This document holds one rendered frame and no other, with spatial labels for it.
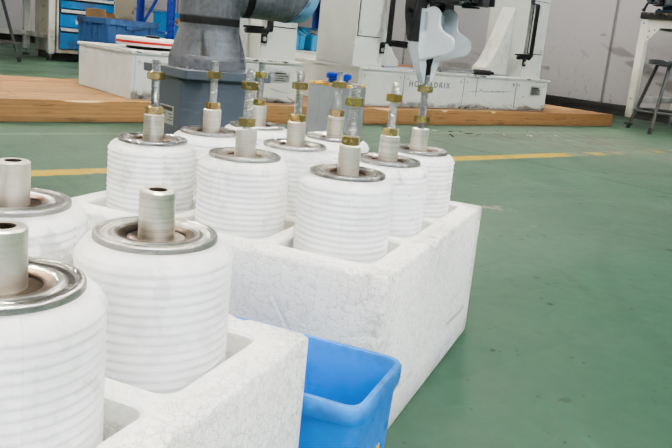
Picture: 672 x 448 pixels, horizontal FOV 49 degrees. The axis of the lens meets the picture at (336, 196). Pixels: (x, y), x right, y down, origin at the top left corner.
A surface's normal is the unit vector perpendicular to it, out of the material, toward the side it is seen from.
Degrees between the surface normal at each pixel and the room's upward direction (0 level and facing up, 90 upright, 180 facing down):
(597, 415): 0
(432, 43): 91
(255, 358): 0
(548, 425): 0
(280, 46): 90
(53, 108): 90
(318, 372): 88
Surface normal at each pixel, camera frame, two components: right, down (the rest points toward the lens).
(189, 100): -0.11, 0.19
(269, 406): 0.91, 0.17
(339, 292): -0.40, 0.15
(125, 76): -0.78, 0.05
